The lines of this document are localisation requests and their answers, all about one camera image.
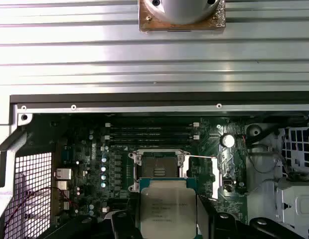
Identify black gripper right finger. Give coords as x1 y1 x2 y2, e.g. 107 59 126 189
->
197 195 309 239

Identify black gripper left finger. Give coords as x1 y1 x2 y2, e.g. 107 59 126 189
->
46 210 143 239

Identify metal socket cover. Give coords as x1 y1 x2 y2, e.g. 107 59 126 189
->
179 152 219 200

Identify silver CPU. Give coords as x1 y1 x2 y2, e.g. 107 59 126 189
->
139 177 203 239

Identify CPU socket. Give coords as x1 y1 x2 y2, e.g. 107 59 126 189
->
128 148 193 195

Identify RAM slot black clips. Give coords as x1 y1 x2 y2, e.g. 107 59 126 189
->
108 139 196 147
108 126 195 133

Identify RAM slot white clips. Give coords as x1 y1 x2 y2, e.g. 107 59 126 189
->
104 121 200 128
104 133 201 140

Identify internal USB port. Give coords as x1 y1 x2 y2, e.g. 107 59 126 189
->
223 178 233 193

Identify grey metal drive cage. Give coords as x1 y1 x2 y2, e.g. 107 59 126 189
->
244 113 309 239

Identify silver coin battery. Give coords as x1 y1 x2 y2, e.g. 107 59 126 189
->
220 132 236 148

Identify green motherboard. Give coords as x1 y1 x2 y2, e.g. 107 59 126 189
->
24 113 249 239

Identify blue port connector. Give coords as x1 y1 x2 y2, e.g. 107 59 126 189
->
61 146 76 165

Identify black PC case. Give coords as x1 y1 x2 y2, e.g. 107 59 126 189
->
0 93 309 239

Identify red wire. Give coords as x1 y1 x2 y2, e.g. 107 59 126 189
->
17 187 80 217

